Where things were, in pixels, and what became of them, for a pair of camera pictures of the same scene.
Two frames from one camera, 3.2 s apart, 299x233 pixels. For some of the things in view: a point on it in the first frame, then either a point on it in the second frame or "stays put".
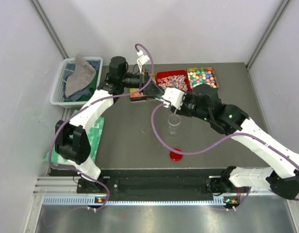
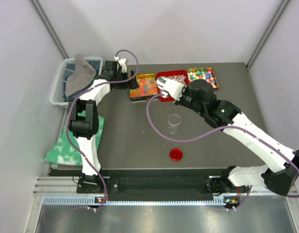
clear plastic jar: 174,122 stays put
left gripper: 153,90 -> 132,85
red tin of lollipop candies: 176,79 stays put
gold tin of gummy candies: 141,95 stays put
